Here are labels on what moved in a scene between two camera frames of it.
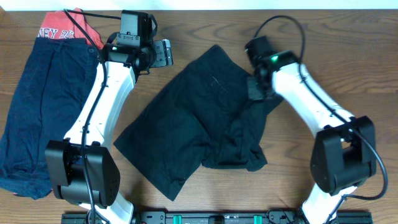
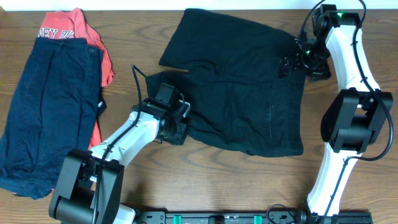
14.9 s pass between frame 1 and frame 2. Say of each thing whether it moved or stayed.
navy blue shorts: stayed
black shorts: moved
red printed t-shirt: stayed
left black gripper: moved
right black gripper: moved
